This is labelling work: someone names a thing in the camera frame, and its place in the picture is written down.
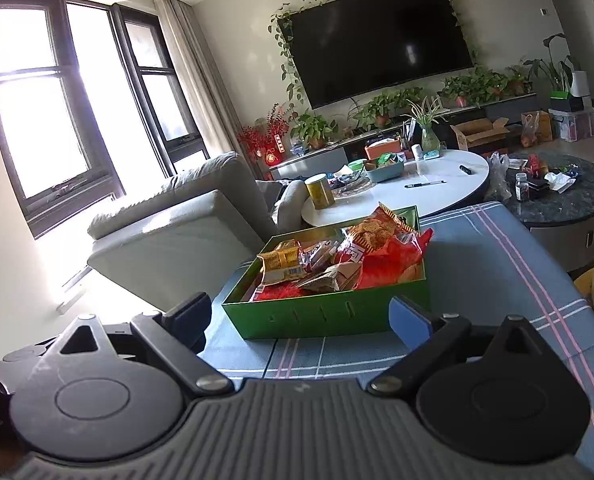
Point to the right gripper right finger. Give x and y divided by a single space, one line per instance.
433 343

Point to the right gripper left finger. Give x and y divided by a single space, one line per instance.
176 338

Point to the red transparent bread bag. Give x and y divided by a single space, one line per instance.
398 261

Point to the red snack bag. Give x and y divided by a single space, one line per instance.
285 290

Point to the red white small snack packet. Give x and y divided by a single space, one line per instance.
349 252

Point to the yellow lobster noodle snack bag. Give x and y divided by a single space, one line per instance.
372 232

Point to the rice cracker packet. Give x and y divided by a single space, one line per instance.
282 264

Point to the brown striped snack packet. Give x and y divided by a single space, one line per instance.
336 278

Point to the beige sofa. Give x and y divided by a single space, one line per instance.
192 232

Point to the green cardboard box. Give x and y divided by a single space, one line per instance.
334 314

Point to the black pen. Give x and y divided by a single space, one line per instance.
422 184

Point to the white oval coffee table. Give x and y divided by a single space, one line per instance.
432 186

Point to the blue tray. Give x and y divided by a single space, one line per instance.
382 173

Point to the small glass jar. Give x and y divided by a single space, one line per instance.
521 187

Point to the yellow tin can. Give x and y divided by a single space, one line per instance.
319 191

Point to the dark round side table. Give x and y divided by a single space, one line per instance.
563 222

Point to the orange box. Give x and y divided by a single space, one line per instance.
378 148

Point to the beige curtain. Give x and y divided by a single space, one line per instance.
201 81

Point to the open cardboard box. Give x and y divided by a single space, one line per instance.
480 132

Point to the red berry decoration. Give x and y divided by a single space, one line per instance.
265 140

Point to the tv console shelf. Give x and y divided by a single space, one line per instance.
335 156

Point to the glass vase with plant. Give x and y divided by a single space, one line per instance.
426 113

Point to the clear storage bin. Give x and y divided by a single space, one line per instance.
572 126

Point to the white pot tall plant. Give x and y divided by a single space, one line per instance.
559 76

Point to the window frame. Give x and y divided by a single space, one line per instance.
91 108

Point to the wall television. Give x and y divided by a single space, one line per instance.
343 48

